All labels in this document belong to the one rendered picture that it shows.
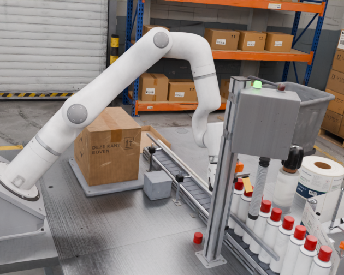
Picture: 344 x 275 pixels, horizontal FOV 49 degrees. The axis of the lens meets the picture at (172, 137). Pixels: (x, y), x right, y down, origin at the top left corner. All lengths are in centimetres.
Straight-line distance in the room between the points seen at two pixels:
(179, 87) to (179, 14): 120
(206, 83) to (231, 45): 405
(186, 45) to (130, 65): 22
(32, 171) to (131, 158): 49
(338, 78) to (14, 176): 435
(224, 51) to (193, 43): 395
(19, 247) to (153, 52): 83
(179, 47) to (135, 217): 71
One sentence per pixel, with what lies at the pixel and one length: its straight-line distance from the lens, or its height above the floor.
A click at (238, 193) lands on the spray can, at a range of 145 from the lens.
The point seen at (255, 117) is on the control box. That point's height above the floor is 141.
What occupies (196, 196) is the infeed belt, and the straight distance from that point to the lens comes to 170.
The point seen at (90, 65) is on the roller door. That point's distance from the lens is 559.
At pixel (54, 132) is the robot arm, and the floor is 119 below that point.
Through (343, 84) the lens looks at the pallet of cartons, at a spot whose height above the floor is 76.
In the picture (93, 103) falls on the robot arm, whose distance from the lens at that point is 138.
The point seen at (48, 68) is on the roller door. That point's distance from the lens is 556.
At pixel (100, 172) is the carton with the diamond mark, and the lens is 176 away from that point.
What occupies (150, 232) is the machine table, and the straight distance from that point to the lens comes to 154.
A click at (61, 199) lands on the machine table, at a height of 83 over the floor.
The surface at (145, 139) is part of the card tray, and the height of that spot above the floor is 83.
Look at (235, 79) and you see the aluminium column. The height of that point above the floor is 149.
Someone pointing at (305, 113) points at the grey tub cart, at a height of 65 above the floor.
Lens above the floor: 175
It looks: 23 degrees down
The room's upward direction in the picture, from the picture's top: 6 degrees clockwise
